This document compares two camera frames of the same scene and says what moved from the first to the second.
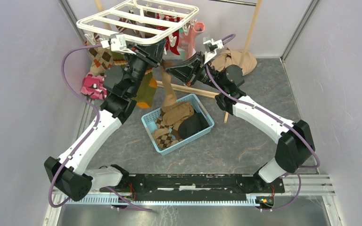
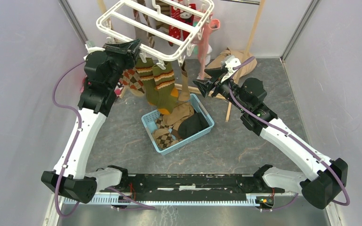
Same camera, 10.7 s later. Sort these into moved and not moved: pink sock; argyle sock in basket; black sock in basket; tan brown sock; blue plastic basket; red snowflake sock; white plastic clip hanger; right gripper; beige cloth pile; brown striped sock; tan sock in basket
Moved: tan brown sock; white plastic clip hanger; pink sock; right gripper; brown striped sock; red snowflake sock
Not moved: beige cloth pile; tan sock in basket; argyle sock in basket; black sock in basket; blue plastic basket
